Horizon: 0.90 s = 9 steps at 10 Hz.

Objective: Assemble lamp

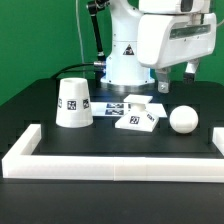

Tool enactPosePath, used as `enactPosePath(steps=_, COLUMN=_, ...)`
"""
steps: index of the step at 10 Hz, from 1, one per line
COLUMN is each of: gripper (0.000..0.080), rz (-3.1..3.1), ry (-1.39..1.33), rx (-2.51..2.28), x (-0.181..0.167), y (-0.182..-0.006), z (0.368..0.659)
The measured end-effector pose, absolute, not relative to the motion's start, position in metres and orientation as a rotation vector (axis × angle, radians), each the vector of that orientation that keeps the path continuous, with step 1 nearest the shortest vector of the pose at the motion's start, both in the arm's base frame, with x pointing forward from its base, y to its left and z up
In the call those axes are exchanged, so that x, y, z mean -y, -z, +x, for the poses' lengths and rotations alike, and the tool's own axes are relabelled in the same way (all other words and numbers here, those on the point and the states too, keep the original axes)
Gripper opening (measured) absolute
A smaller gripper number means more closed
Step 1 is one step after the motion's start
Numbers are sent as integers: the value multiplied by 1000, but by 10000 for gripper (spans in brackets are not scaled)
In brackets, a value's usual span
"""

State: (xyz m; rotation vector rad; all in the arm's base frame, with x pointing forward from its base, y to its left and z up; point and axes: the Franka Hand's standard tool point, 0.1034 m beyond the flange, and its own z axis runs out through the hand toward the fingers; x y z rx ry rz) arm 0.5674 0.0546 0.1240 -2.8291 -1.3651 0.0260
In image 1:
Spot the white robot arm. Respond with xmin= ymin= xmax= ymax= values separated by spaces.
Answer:
xmin=101 ymin=0 xmax=219 ymax=93

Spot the white U-shaped fence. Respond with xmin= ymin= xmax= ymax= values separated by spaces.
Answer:
xmin=2 ymin=124 xmax=224 ymax=183

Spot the white lamp bulb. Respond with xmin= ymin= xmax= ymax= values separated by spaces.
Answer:
xmin=169 ymin=105 xmax=198 ymax=134

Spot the thin white cable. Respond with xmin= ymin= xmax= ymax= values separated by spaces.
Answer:
xmin=75 ymin=0 xmax=86 ymax=79

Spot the black cable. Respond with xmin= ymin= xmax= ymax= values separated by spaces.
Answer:
xmin=50 ymin=61 xmax=108 ymax=80

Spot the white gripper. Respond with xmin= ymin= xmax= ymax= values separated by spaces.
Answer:
xmin=137 ymin=13 xmax=216 ymax=92

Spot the white lamp shade cone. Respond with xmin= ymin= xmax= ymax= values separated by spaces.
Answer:
xmin=56 ymin=78 xmax=93 ymax=128

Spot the white lamp base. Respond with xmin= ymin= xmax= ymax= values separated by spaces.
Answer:
xmin=115 ymin=94 xmax=159 ymax=132

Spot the paper sheet with markers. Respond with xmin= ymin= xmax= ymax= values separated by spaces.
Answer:
xmin=91 ymin=102 xmax=167 ymax=118

